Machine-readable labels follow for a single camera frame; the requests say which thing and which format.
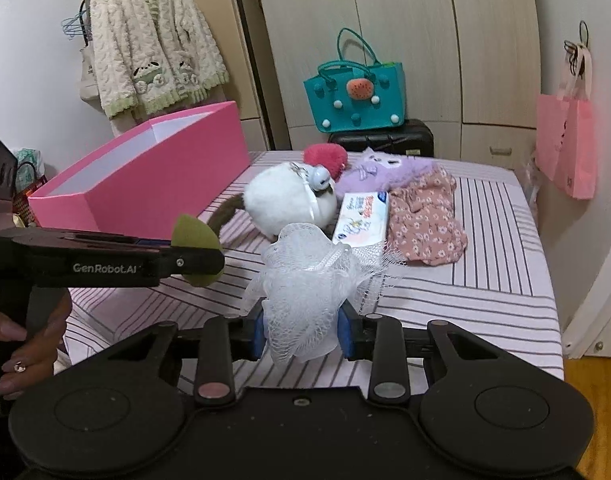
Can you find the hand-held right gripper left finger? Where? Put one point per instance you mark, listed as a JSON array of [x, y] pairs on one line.
[[253, 335]]

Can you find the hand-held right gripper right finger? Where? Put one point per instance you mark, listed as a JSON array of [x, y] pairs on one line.
[[344, 332]]

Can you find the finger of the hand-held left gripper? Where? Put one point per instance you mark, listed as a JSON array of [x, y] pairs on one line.
[[190, 262], [115, 241]]

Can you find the pink cardboard box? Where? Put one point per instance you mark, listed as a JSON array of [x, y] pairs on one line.
[[150, 195]]

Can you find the white mesh bath sponge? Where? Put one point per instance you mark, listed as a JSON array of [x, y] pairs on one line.
[[305, 285]]

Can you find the white plush with green leaves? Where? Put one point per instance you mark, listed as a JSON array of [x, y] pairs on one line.
[[280, 200]]

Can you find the purple plush toy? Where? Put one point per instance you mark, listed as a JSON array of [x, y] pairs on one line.
[[380, 175]]

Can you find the person's left hand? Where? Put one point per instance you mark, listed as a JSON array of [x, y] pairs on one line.
[[40, 355]]

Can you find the white wet wipes packet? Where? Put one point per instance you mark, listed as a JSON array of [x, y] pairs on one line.
[[360, 215]]

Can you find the white plastic bag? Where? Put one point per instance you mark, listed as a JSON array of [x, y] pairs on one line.
[[28, 160]]

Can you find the pink floral cloth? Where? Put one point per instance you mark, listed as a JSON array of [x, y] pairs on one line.
[[425, 225]]

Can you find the striped bed sheet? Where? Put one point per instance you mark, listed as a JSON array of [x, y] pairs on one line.
[[485, 285]]

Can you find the beige canvas tote bag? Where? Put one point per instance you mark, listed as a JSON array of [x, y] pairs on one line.
[[88, 80]]

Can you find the red fluffy pom-pom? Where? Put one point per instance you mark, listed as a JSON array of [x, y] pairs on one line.
[[330, 157]]

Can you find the black suitcase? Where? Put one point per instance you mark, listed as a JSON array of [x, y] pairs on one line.
[[385, 142]]

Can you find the cream fleece jacket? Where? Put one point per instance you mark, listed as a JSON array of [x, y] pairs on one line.
[[150, 35]]

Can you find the teal felt handbag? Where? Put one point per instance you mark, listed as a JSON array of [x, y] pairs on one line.
[[335, 105]]

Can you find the clear plastic bag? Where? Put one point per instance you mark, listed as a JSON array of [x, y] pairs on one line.
[[529, 177]]

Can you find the pink paper bag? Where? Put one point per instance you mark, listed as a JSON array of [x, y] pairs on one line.
[[570, 150]]

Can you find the beige wardrobe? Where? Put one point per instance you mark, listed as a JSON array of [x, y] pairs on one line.
[[410, 35]]

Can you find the black wall hook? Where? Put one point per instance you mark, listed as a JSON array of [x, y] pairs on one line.
[[583, 30]]

